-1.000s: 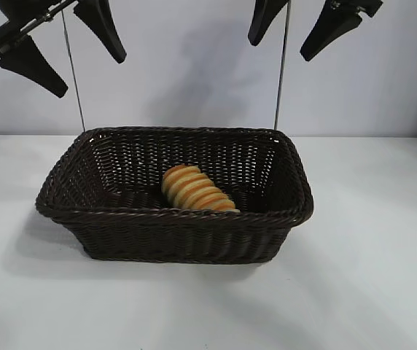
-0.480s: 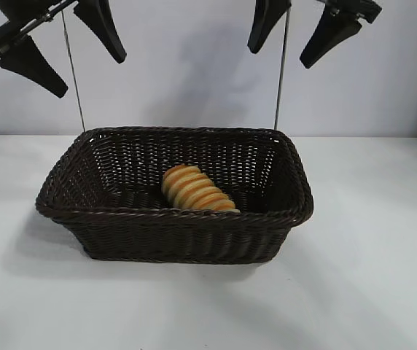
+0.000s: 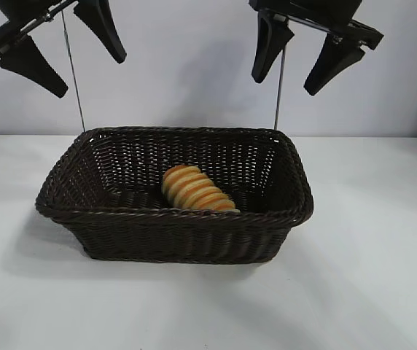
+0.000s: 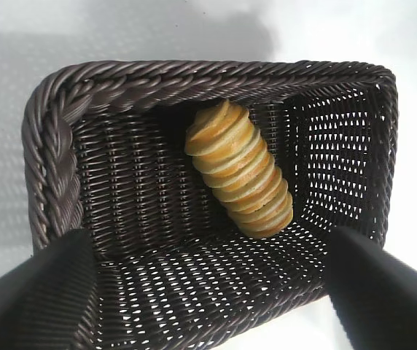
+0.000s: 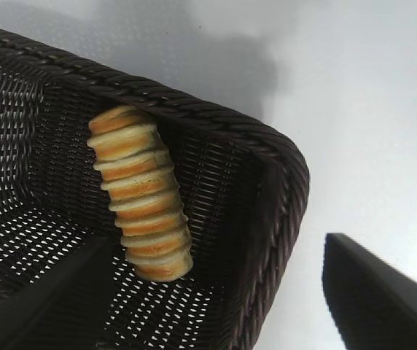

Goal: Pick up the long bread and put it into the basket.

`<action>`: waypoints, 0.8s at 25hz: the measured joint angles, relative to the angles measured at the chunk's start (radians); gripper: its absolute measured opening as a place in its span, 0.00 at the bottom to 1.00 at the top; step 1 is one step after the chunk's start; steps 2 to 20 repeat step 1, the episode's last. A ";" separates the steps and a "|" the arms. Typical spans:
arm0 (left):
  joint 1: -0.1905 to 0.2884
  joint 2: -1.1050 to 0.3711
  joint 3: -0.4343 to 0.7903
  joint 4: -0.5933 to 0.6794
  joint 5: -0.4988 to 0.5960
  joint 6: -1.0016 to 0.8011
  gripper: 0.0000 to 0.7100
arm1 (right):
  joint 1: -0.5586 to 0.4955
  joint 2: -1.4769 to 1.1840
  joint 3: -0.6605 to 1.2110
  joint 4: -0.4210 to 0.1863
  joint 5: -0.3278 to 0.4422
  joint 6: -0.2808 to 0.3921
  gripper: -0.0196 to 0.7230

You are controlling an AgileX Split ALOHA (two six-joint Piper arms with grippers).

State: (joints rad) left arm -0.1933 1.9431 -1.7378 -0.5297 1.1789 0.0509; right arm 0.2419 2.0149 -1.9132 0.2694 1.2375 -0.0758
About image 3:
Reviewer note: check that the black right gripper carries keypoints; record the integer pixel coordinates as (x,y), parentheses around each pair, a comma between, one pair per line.
(321,12)

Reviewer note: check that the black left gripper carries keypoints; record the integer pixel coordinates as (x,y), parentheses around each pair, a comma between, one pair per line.
(22,20)

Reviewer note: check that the long twisted bread loaf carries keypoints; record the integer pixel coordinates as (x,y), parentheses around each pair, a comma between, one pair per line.
(197,191)

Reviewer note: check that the dark brown woven basket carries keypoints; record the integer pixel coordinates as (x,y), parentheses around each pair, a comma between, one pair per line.
(175,237)

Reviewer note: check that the thin metal rod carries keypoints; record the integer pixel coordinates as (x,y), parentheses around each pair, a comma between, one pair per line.
(278,102)
(73,73)

